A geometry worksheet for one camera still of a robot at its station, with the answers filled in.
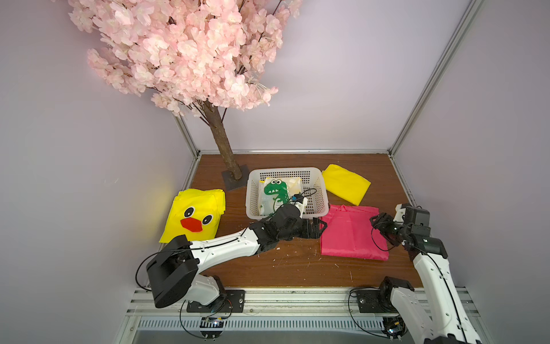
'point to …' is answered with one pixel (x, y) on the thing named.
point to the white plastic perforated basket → (313, 188)
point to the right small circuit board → (393, 326)
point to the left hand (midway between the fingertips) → (322, 226)
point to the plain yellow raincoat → (345, 184)
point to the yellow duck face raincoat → (195, 214)
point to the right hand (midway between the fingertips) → (378, 217)
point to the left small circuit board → (211, 327)
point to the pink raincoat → (350, 232)
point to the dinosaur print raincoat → (274, 192)
